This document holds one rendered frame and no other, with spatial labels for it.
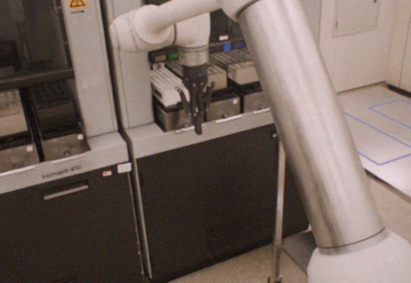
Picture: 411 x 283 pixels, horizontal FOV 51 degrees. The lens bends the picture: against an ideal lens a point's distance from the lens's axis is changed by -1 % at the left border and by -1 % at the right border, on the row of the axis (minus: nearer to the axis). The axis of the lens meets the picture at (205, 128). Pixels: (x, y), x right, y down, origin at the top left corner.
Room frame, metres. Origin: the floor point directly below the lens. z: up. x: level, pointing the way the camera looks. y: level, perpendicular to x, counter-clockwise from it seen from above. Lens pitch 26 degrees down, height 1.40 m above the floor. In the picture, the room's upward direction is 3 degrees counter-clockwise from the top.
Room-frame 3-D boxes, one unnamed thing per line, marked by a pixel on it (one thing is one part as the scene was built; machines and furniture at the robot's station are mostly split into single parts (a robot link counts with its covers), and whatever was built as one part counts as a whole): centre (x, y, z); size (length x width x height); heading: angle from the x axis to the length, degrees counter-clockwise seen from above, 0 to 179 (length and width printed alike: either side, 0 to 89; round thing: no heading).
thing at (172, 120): (1.65, 0.20, 0.78); 0.73 x 0.14 x 0.09; 24
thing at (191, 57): (1.25, 0.02, 1.03); 0.09 x 0.09 x 0.06
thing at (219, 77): (1.50, -0.03, 0.85); 0.12 x 0.02 x 0.06; 115
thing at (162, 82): (1.53, 0.15, 0.83); 0.30 x 0.10 x 0.06; 24
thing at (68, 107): (1.27, 0.47, 0.85); 0.12 x 0.02 x 0.06; 114
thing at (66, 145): (1.49, 0.57, 0.78); 0.73 x 0.14 x 0.09; 24
